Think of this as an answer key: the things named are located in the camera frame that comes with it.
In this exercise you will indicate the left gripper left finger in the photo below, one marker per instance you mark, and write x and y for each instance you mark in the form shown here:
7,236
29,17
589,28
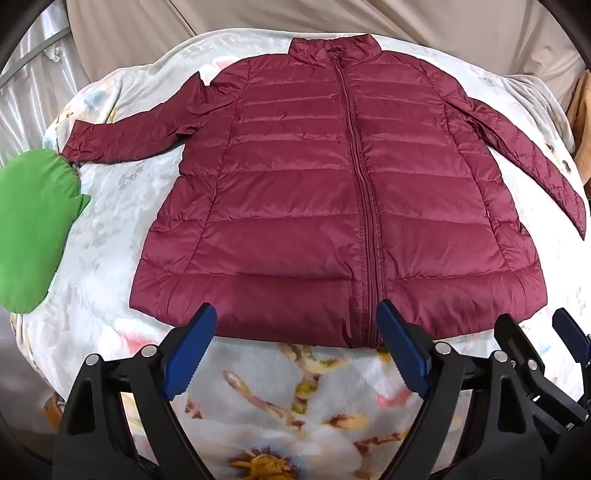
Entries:
94,439

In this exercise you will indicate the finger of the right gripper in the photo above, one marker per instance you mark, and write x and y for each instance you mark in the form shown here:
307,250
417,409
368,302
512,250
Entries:
530,369
576,341

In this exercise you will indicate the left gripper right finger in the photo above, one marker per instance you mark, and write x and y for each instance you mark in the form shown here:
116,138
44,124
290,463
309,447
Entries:
436,373

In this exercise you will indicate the maroon quilted puffer jacket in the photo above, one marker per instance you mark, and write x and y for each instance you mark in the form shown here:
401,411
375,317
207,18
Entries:
317,182

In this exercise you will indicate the orange brown cloth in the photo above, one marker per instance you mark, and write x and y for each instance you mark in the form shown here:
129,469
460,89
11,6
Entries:
579,117

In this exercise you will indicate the green fabric pouch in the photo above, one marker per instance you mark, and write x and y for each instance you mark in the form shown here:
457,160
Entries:
41,198

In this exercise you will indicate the beige bed sheet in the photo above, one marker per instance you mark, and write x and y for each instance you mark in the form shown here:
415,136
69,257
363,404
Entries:
504,37

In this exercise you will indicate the silver satin curtain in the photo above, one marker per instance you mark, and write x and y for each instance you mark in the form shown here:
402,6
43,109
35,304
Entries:
41,75

